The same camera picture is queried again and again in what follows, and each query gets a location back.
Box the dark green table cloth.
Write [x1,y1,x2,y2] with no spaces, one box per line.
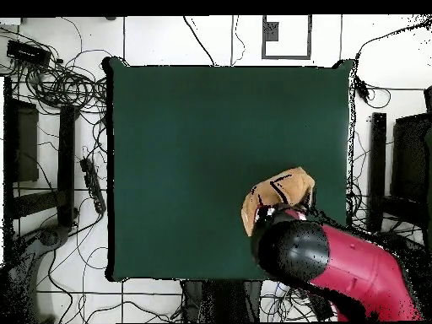
[102,57,355,284]

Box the black metal frame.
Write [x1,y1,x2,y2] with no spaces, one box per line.
[367,85,432,234]
[3,77,80,230]

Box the black power strip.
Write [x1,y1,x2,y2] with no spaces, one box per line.
[79,158,107,214]

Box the black plug adapter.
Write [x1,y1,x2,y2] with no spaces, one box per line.
[354,75,370,104]

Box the thick black cable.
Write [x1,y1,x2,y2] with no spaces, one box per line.
[183,15,217,67]

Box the tan terry towel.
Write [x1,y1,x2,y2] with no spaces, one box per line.
[240,166,316,237]

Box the grey square floor marker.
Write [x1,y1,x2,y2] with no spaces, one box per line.
[261,14,313,61]

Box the flat black box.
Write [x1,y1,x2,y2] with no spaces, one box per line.
[5,40,51,67]

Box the black stand base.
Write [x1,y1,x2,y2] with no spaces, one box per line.
[6,224,72,323]

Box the tangle of black cables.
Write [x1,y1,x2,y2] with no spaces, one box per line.
[19,60,109,114]

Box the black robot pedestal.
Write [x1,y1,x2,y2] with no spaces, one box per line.
[180,278,262,323]

